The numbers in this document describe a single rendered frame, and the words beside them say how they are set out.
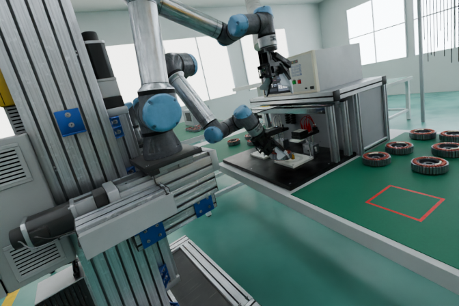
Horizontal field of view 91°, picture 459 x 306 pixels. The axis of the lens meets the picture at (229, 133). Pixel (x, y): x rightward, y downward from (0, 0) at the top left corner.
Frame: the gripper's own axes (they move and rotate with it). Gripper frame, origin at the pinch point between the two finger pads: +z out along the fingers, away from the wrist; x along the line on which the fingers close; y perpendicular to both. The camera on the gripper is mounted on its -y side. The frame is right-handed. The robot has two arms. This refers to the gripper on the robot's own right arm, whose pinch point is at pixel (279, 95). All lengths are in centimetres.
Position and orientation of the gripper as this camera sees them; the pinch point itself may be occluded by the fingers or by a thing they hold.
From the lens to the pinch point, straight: 101.8
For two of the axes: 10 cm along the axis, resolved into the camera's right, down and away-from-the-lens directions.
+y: -7.8, 2.9, -5.6
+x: 5.9, 0.4, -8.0
